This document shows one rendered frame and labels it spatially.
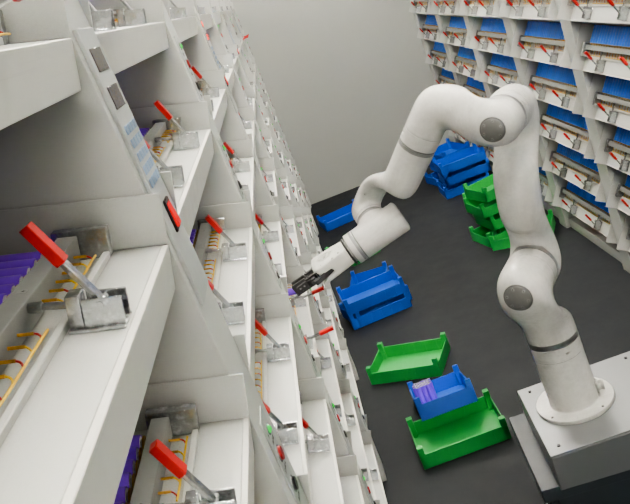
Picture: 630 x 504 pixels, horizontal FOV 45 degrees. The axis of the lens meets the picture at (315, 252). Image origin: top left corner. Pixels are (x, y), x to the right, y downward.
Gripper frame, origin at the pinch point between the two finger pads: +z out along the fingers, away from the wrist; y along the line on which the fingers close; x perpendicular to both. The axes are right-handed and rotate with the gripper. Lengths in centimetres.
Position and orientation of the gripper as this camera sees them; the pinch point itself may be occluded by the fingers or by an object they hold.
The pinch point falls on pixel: (301, 285)
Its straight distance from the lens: 194.2
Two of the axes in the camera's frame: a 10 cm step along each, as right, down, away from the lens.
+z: -8.1, 5.7, 1.2
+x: 5.8, 7.6, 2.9
